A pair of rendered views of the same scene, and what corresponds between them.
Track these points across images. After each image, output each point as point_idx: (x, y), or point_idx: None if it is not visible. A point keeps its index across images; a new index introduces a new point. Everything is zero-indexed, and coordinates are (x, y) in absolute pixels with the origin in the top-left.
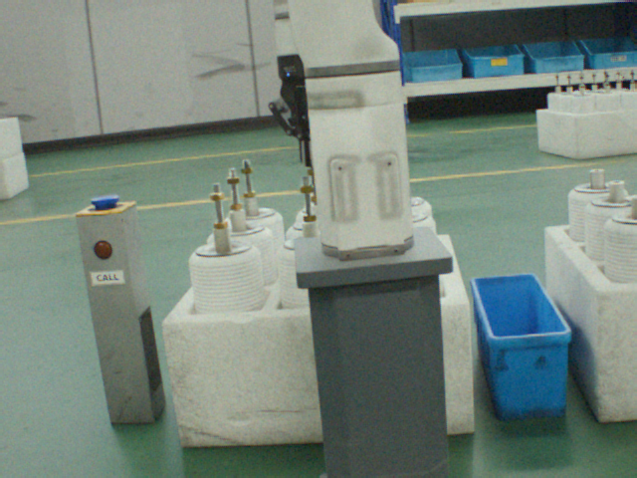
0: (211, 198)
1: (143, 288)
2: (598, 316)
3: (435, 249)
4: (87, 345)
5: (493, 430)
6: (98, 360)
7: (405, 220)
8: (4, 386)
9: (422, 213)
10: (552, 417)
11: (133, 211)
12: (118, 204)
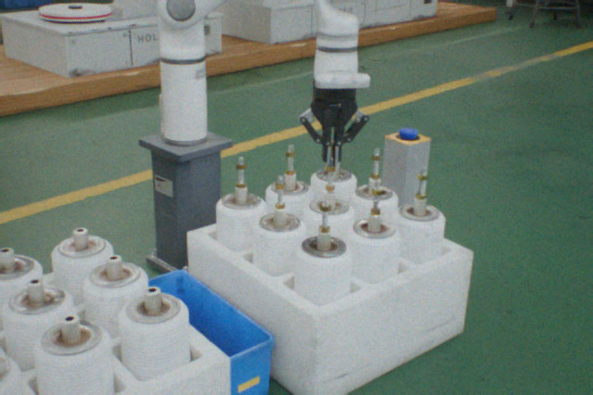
0: None
1: (396, 195)
2: None
3: (151, 141)
4: (575, 299)
5: None
6: (523, 288)
7: (163, 126)
8: (516, 253)
9: (270, 228)
10: None
11: (401, 147)
12: (407, 139)
